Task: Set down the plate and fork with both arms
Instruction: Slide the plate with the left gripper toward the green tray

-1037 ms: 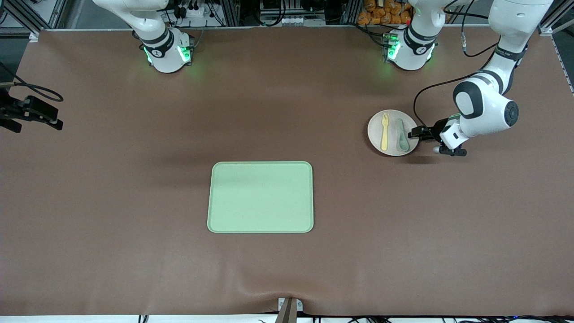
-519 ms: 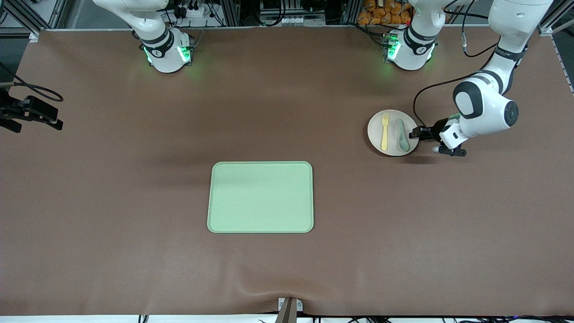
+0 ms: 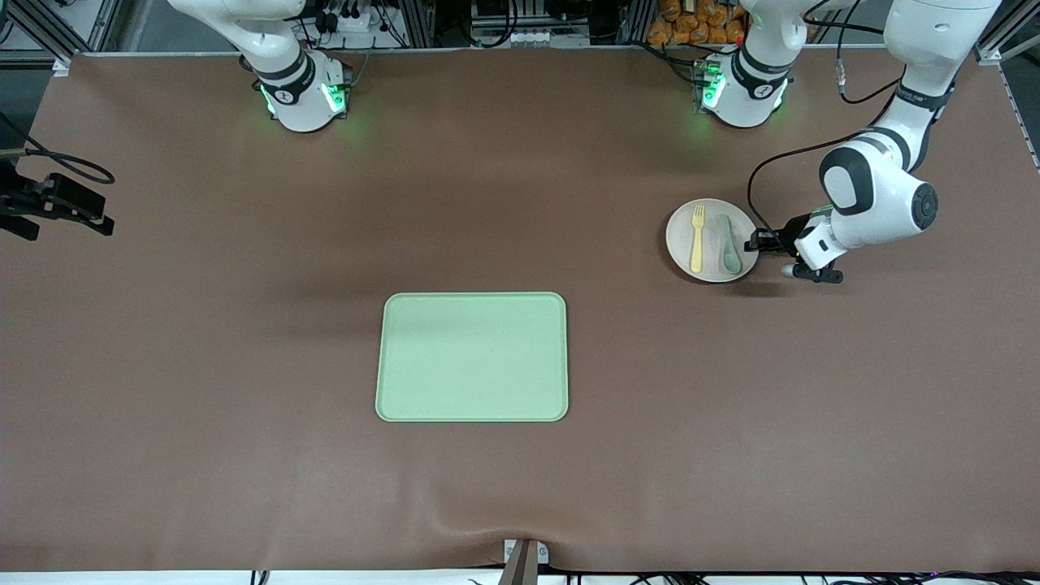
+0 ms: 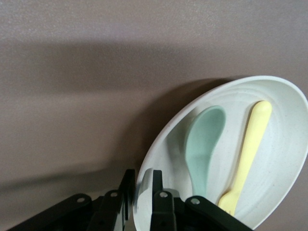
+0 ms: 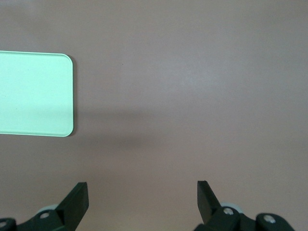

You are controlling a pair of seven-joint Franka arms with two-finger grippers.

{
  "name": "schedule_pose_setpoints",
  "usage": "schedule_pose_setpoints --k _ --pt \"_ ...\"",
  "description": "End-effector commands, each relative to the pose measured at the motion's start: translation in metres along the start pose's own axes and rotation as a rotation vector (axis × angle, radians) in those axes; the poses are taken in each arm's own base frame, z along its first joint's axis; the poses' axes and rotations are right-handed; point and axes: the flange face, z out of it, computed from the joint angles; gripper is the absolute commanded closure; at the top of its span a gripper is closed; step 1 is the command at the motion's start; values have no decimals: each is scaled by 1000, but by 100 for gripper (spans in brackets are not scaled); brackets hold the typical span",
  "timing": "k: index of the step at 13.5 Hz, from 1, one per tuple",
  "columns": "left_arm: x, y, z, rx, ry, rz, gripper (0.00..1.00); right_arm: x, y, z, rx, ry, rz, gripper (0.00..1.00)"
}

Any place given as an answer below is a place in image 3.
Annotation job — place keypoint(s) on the orange snack packets pile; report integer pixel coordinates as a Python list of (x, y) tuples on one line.
[(699, 23)]

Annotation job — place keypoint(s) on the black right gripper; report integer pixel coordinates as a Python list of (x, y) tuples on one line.
[(18, 201)]

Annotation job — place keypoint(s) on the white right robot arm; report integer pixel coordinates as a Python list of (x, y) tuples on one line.
[(296, 89)]

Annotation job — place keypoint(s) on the yellow plastic fork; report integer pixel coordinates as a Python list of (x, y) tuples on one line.
[(696, 248)]

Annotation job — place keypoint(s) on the white socket bar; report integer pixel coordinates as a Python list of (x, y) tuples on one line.
[(528, 37)]

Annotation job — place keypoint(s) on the round beige plate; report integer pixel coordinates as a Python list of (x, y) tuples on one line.
[(678, 244)]

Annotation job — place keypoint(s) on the light green rectangular tray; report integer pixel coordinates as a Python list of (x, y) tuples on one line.
[(471, 357)]

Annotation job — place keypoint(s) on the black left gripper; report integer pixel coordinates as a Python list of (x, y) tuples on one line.
[(790, 235)]

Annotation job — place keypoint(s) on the grey-green plastic spoon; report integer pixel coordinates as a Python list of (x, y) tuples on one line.
[(730, 256)]

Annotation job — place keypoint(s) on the aluminium frame profile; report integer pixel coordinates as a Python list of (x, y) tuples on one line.
[(1011, 36), (49, 32)]

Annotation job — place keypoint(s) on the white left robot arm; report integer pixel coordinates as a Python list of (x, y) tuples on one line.
[(877, 195)]

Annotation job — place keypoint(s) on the brown table cover mat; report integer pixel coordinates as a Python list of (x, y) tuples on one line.
[(244, 406)]

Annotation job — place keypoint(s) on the white power strip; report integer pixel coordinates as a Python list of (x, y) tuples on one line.
[(357, 20)]

